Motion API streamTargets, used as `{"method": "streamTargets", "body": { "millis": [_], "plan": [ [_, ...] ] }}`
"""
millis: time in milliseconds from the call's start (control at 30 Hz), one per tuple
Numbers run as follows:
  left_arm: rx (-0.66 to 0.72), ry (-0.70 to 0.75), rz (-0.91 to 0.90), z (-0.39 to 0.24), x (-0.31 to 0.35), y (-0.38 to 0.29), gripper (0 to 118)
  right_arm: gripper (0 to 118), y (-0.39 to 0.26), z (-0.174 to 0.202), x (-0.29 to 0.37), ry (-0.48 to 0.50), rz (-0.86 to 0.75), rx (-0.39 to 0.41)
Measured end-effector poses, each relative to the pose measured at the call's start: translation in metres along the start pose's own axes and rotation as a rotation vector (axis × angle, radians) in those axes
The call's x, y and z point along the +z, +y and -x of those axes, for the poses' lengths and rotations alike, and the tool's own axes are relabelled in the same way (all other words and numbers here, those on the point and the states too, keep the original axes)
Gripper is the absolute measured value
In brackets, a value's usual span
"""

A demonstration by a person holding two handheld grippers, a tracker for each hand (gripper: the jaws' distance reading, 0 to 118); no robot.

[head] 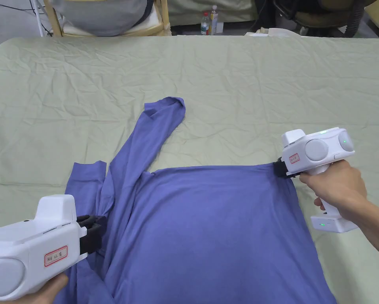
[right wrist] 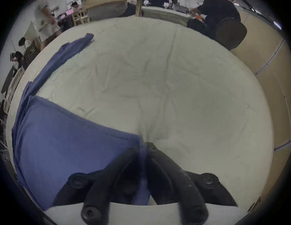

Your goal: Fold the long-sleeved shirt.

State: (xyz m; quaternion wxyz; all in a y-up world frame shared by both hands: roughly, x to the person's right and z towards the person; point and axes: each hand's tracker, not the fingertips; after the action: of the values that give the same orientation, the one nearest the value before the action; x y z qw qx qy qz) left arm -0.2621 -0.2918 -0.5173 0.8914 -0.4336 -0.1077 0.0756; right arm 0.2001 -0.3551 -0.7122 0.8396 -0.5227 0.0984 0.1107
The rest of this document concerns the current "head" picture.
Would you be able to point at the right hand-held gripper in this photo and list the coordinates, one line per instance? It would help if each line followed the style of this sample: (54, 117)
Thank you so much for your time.
(319, 148)

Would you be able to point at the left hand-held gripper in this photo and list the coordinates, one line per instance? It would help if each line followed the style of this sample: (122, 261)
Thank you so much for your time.
(34, 240)

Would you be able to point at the blue long-sleeved shirt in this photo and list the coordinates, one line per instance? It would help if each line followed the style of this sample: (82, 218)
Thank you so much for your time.
(208, 237)

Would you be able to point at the person's right forearm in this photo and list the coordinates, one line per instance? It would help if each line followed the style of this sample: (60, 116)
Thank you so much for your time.
(373, 228)

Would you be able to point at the person's right hand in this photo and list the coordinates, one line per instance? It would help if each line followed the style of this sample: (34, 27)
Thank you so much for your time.
(338, 186)

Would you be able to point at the person's left hand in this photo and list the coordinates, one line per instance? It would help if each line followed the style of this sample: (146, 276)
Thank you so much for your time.
(44, 291)

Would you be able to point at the bed with pale green sheet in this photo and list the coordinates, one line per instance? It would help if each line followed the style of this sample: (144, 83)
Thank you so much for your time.
(208, 79)

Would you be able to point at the white cloth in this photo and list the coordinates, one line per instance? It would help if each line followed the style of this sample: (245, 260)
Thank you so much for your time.
(278, 32)

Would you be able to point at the red-capped plastic bottle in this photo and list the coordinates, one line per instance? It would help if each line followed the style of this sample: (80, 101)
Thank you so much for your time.
(205, 23)

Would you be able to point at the yellow drink bottle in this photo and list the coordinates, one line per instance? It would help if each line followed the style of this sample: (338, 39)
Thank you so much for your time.
(214, 19)

